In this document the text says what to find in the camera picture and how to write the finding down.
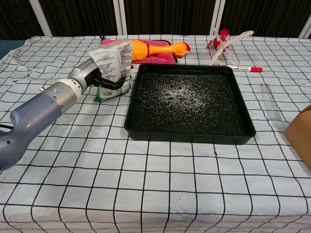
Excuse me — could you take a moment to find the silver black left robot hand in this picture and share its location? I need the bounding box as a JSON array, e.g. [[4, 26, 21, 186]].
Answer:
[[71, 59, 133, 91]]

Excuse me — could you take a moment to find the white printed pouch bag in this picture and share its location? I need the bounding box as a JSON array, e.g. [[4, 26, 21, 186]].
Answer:
[[87, 38, 133, 102]]

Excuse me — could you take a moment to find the black square plastic tray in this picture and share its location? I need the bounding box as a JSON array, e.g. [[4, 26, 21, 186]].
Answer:
[[123, 63, 257, 146]]

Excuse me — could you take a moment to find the yellow rubber chicken toy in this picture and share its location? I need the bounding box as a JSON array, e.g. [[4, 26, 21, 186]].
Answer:
[[129, 39, 191, 62]]

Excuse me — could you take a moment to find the pink towel with black trim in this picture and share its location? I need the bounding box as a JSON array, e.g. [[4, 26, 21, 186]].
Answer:
[[99, 35, 178, 65]]

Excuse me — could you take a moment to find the white black checkered tablecloth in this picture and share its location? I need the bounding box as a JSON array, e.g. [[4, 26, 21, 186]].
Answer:
[[0, 34, 311, 233]]

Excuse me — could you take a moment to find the white marker with red cap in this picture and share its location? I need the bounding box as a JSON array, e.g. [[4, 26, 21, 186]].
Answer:
[[225, 65, 264, 73]]

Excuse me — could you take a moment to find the transparent plastic ruler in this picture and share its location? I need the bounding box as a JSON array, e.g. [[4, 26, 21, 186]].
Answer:
[[260, 83, 283, 122]]

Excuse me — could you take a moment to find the brown cardboard box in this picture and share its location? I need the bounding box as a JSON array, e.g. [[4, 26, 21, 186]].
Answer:
[[283, 104, 311, 171]]

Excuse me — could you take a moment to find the white partition frame post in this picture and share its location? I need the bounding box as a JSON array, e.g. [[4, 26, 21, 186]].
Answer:
[[208, 0, 227, 35], [298, 14, 311, 38], [28, 0, 53, 37], [112, 0, 128, 36]]

